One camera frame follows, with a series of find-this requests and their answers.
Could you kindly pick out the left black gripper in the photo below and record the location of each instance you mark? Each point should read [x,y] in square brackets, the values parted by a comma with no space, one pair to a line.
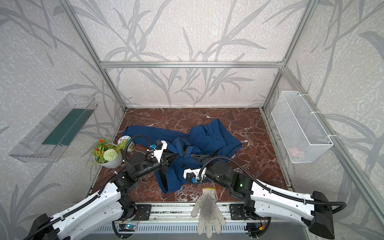
[165,162]

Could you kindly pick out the blue zip-up jacket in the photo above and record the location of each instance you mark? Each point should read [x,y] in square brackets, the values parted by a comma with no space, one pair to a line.
[212,139]

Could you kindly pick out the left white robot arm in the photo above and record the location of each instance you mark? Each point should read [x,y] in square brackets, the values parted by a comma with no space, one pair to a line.
[110,203]

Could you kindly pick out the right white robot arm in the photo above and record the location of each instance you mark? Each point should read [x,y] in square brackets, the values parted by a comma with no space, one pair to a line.
[313,211]

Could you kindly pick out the grey knitted work glove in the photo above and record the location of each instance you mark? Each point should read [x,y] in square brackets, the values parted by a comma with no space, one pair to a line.
[210,217]

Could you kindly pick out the potted artificial flower plant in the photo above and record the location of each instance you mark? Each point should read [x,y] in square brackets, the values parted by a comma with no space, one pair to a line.
[107,154]

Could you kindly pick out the pink object in basket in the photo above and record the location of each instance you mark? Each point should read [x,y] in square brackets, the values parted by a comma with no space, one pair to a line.
[296,153]

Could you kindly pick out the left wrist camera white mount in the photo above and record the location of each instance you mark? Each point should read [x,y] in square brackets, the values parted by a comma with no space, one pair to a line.
[156,150]

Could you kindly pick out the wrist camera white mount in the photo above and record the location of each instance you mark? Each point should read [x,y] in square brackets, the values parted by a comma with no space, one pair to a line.
[156,150]
[192,176]

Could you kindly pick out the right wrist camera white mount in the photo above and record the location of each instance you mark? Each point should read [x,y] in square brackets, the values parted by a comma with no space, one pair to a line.
[192,176]

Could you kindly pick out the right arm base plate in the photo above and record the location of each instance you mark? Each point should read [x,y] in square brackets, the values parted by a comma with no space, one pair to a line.
[238,213]

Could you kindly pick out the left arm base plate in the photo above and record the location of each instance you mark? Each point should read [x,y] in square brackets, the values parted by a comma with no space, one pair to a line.
[140,212]

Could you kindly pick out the white wire mesh basket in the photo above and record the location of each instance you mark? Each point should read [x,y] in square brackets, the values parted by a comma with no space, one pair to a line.
[299,127]

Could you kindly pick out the clear plastic wall shelf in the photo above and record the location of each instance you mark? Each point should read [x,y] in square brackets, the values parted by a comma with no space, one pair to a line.
[47,142]

